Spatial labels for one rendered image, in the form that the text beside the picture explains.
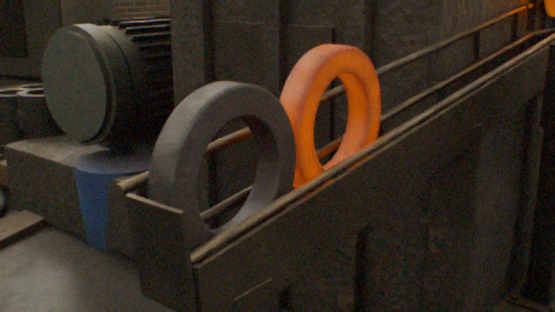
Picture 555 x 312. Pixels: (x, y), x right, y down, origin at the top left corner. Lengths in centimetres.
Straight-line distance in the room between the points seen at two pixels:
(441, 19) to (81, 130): 129
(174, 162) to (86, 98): 149
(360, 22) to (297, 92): 52
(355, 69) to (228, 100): 22
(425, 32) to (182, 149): 69
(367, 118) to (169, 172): 33
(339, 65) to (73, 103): 146
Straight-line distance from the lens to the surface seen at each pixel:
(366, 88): 78
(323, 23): 127
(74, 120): 210
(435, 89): 107
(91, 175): 196
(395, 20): 118
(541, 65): 134
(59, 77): 213
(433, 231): 111
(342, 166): 73
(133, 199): 58
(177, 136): 55
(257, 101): 61
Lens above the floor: 83
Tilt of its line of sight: 16 degrees down
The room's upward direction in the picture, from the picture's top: straight up
